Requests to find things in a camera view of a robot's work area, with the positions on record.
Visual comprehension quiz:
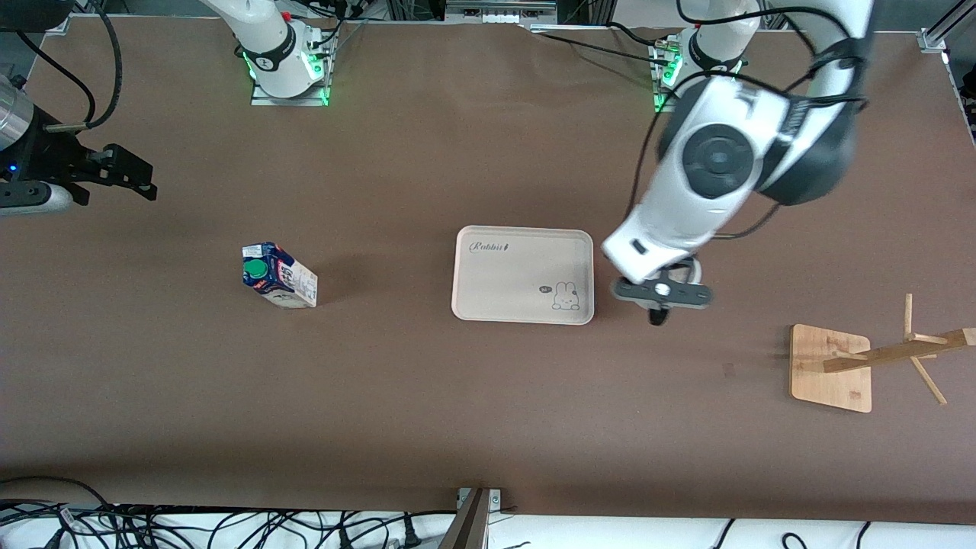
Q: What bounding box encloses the white panel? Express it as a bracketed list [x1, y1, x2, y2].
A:
[0, 499, 976, 549]

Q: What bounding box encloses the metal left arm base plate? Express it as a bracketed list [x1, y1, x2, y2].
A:
[650, 42, 737, 115]

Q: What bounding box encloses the wooden cup rack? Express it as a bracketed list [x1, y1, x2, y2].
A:
[789, 294, 976, 414]

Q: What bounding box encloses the blue and white milk carton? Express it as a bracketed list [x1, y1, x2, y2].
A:
[242, 242, 319, 310]

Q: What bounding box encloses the white tray with rabbit print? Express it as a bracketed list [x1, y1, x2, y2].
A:
[450, 225, 596, 326]

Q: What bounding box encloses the metal bracket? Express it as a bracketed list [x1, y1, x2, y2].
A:
[441, 486, 504, 549]

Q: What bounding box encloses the black cable on table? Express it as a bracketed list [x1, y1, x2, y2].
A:
[534, 21, 673, 66]

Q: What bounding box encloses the aluminium frame rail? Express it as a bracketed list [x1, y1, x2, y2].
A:
[919, 0, 976, 146]

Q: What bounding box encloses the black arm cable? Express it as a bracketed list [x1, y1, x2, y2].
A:
[627, 0, 870, 241]
[15, 0, 124, 132]

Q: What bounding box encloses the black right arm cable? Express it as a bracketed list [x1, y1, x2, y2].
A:
[15, 0, 124, 132]

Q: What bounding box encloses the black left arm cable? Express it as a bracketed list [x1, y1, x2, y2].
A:
[627, 0, 870, 241]

